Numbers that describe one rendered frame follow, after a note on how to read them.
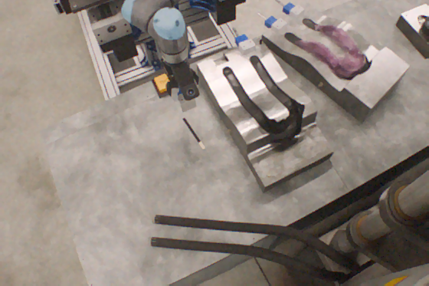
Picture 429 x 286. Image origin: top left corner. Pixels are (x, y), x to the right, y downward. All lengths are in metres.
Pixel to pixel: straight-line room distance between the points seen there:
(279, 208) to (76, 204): 0.67
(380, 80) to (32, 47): 2.31
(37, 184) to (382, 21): 1.99
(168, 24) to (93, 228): 0.70
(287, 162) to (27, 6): 2.50
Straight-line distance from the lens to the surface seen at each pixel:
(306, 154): 1.27
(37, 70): 2.78
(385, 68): 1.46
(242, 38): 1.44
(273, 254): 1.14
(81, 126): 1.46
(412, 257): 1.09
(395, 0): 1.89
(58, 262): 2.22
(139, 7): 1.05
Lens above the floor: 2.02
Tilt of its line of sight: 63 degrees down
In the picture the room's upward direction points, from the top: 4 degrees counter-clockwise
